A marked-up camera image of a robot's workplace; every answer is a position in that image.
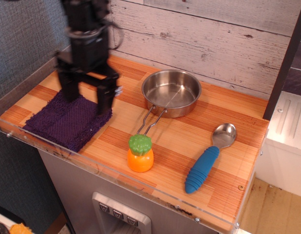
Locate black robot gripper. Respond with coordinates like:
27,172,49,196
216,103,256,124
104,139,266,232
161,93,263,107
56,31,121,116

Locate purple cloth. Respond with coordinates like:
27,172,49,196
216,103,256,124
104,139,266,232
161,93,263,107
23,91,113,152

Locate spoon with blue handle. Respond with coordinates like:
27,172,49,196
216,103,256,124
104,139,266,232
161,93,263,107
185,123,236,194

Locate silver dispenser button panel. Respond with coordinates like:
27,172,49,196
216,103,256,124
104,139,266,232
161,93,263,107
92,192,152,234

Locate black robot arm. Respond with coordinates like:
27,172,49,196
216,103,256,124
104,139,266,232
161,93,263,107
56,0,120,116

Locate white toy sink unit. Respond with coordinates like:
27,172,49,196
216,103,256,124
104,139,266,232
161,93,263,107
255,92,301,196

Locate orange toy carrot green top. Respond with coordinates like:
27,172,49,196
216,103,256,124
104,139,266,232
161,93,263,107
127,134,154,173

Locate silver pan with wire handle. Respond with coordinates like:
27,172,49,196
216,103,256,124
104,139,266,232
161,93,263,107
137,69,202,135

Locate clear acrylic table guard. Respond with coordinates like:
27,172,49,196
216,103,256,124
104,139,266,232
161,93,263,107
0,54,268,234

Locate grey toy fridge cabinet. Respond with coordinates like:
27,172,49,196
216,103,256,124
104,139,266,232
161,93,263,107
39,150,215,234

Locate orange textured toy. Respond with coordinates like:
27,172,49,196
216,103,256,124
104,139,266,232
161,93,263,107
9,223,33,234

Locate dark right vertical post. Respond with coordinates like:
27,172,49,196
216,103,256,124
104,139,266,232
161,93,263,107
263,10,301,120

